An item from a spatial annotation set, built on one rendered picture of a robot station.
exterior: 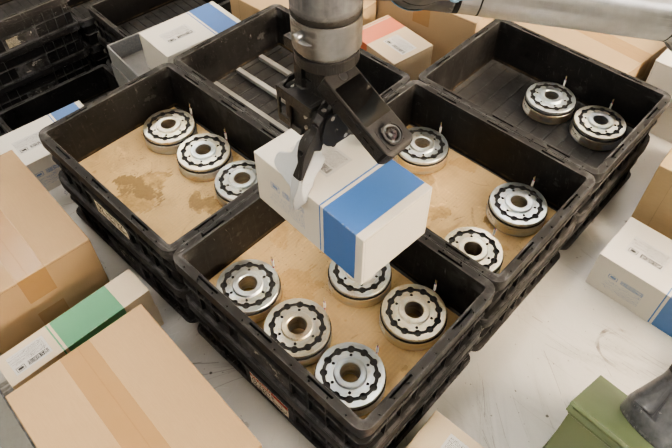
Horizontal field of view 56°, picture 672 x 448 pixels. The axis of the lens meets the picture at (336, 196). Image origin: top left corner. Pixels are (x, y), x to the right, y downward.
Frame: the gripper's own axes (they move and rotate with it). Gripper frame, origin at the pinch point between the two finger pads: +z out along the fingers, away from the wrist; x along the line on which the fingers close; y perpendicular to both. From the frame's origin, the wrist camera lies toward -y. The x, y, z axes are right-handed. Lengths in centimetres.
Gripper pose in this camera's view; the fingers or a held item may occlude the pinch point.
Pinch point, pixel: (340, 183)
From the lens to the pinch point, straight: 80.5
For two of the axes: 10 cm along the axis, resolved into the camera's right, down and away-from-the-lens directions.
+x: -7.3, 5.2, -4.5
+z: 0.1, 6.7, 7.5
